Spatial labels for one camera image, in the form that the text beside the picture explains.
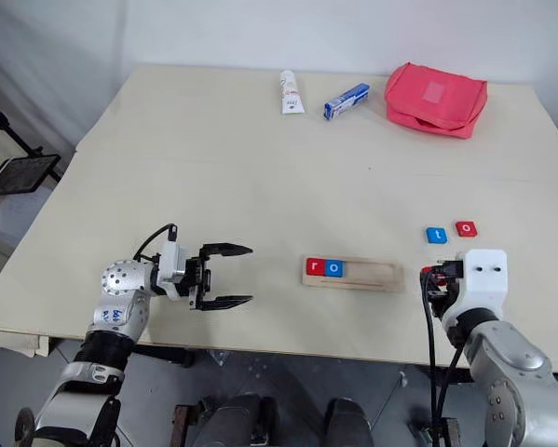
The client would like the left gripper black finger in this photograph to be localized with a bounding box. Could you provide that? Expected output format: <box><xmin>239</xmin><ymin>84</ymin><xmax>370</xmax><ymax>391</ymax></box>
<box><xmin>199</xmin><ymin>241</ymin><xmax>254</xmax><ymax>263</ymax></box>
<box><xmin>197</xmin><ymin>293</ymin><xmax>254</xmax><ymax>313</ymax></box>

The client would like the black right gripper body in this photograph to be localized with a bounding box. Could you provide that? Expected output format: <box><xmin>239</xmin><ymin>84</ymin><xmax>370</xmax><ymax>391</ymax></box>
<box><xmin>428</xmin><ymin>253</ymin><xmax>467</xmax><ymax>322</ymax></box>

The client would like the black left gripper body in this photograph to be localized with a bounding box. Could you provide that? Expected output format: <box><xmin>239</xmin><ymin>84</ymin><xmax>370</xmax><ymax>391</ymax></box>
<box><xmin>183</xmin><ymin>253</ymin><xmax>213</xmax><ymax>312</ymax></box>

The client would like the blue letter t block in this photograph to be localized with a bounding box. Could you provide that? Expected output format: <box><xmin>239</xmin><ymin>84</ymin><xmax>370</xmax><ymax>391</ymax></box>
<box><xmin>423</xmin><ymin>226</ymin><xmax>449</xmax><ymax>246</ymax></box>

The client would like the red letter o block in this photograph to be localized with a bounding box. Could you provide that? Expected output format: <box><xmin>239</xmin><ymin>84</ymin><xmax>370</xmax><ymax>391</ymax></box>
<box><xmin>454</xmin><ymin>219</ymin><xmax>480</xmax><ymax>239</ymax></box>

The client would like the wooden letter tray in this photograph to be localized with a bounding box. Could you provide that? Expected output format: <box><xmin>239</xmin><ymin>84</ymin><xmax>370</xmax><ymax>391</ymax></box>
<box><xmin>301</xmin><ymin>254</ymin><xmax>407</xmax><ymax>294</ymax></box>

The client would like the dark rounded shape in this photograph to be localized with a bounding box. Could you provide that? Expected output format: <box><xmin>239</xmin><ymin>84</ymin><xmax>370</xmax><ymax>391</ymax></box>
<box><xmin>192</xmin><ymin>392</ymin><xmax>280</xmax><ymax>447</ymax></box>
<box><xmin>321</xmin><ymin>395</ymin><xmax>374</xmax><ymax>447</ymax></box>

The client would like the white toothpaste tube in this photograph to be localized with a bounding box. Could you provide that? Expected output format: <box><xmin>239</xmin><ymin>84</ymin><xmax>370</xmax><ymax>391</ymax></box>
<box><xmin>278</xmin><ymin>69</ymin><xmax>306</xmax><ymax>116</ymax></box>

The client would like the pink fabric pouch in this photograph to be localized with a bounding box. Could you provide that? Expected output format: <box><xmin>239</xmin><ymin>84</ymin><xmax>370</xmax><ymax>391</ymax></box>
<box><xmin>383</xmin><ymin>61</ymin><xmax>489</xmax><ymax>141</ymax></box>

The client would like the blue toothpaste box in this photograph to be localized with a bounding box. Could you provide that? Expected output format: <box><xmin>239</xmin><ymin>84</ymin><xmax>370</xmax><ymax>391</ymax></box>
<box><xmin>323</xmin><ymin>82</ymin><xmax>373</xmax><ymax>123</ymax></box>

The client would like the black flat tablet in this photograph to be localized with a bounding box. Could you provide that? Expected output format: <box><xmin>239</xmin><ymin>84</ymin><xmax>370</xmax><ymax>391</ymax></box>
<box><xmin>0</xmin><ymin>154</ymin><xmax>61</xmax><ymax>198</ymax></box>

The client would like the black tripod stand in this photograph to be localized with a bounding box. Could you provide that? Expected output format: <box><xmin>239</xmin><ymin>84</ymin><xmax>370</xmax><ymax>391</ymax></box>
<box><xmin>0</xmin><ymin>99</ymin><xmax>61</xmax><ymax>183</ymax></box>

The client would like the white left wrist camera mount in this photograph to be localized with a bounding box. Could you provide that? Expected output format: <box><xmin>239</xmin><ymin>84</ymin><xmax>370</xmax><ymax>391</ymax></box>
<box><xmin>156</xmin><ymin>238</ymin><xmax>192</xmax><ymax>300</ymax></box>

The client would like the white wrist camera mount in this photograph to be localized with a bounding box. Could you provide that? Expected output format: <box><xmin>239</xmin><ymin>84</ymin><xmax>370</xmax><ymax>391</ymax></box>
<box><xmin>156</xmin><ymin>238</ymin><xmax>192</xmax><ymax>300</ymax></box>
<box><xmin>462</xmin><ymin>248</ymin><xmax>509</xmax><ymax>308</ymax></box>

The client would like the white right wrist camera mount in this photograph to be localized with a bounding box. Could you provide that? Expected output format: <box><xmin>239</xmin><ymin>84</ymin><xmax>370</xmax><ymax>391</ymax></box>
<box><xmin>462</xmin><ymin>248</ymin><xmax>509</xmax><ymax>308</ymax></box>

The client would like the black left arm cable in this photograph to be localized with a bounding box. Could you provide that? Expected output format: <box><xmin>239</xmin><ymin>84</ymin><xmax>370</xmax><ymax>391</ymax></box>
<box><xmin>132</xmin><ymin>223</ymin><xmax>180</xmax><ymax>263</ymax></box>

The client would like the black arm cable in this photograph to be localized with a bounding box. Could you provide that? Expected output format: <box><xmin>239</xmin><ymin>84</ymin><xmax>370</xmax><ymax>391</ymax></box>
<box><xmin>419</xmin><ymin>268</ymin><xmax>467</xmax><ymax>423</ymax></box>
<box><xmin>132</xmin><ymin>223</ymin><xmax>180</xmax><ymax>263</ymax></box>

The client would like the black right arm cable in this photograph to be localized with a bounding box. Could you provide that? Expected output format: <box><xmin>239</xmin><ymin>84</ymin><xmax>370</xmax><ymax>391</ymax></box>
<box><xmin>419</xmin><ymin>268</ymin><xmax>467</xmax><ymax>423</ymax></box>

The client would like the black table bracket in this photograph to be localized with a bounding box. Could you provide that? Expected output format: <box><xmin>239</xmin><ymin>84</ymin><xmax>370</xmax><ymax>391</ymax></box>
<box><xmin>131</xmin><ymin>343</ymin><xmax>197</xmax><ymax>370</ymax></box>

